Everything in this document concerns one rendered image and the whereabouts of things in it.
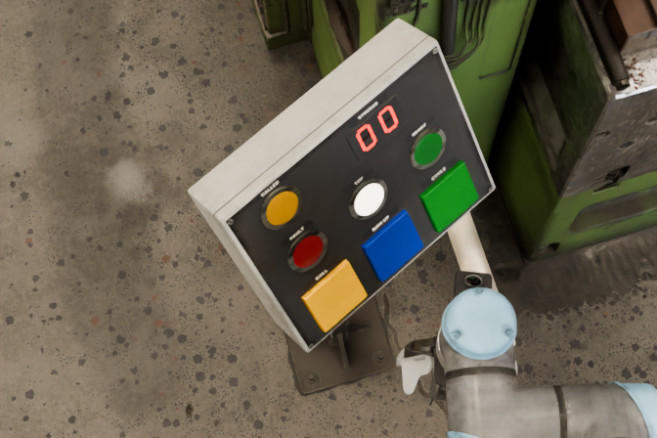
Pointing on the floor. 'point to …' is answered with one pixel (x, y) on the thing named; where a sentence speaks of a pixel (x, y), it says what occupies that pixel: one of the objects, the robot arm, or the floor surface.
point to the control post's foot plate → (343, 354)
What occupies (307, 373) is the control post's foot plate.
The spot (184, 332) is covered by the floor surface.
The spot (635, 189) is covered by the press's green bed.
